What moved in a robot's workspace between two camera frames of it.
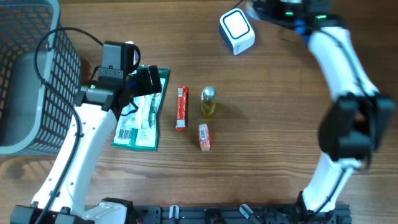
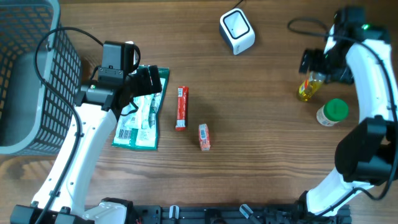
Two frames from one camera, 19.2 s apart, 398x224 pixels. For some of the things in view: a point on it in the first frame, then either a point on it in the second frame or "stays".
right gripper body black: [286, 14] → [328, 61]
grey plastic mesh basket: [35, 120] stays
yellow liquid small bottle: [208, 101] → [308, 88]
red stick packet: [183, 95] stays
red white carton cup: [204, 137] stays
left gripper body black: [141, 83] stays
